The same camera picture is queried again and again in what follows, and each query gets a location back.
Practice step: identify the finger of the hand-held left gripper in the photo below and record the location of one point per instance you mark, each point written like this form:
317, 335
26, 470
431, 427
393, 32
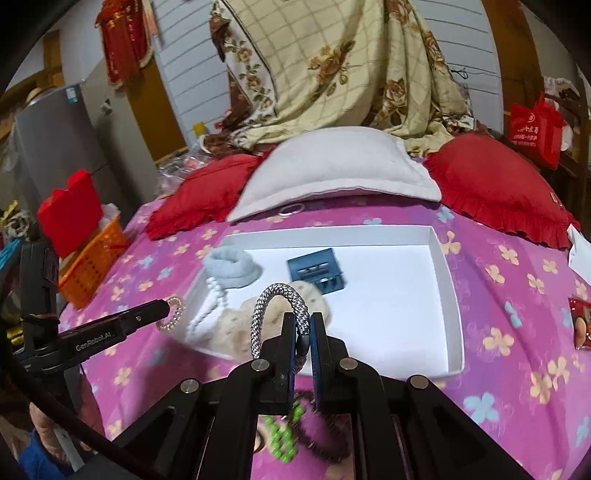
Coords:
147, 314

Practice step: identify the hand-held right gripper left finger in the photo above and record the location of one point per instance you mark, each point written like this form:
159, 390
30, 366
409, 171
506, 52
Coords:
288, 341

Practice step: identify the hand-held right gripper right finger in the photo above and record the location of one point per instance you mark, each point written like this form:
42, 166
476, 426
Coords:
317, 350

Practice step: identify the white shallow tray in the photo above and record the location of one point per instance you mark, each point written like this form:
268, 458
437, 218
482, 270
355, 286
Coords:
392, 300

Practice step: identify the beige dotted scrunchie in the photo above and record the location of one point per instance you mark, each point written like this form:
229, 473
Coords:
240, 332

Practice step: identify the orange plastic basket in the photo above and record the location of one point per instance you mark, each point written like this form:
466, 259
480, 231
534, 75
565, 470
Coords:
92, 267

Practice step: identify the blue hair clip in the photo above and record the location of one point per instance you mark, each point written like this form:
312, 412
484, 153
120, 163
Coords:
314, 270

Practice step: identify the red box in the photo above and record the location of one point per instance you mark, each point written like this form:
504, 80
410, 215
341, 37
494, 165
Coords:
69, 212

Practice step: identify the grey-blue scrunchie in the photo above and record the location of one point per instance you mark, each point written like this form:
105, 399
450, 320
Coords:
231, 267

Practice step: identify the thin silver bangle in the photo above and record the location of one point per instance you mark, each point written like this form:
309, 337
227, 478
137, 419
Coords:
282, 213

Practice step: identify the red ruffled pillow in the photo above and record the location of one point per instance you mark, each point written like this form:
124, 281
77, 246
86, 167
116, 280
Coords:
203, 194
494, 184

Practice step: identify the clear plastic bags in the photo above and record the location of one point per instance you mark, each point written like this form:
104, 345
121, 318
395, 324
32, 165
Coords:
180, 168

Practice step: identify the grey refrigerator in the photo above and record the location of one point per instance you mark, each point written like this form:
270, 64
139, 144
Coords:
60, 138

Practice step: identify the white pillow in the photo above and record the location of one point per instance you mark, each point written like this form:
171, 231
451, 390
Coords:
332, 170

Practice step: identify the red snack packet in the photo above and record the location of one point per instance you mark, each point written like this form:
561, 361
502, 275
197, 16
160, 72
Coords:
581, 323

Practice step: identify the cream floral blanket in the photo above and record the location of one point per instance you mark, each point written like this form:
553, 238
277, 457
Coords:
332, 64

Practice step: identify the white folded paper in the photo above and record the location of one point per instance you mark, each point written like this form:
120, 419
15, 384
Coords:
581, 251

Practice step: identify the red shopping bag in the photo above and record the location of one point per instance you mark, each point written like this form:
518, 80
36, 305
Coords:
535, 129

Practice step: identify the red fringed wall hanging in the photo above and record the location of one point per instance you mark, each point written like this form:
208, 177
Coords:
122, 41

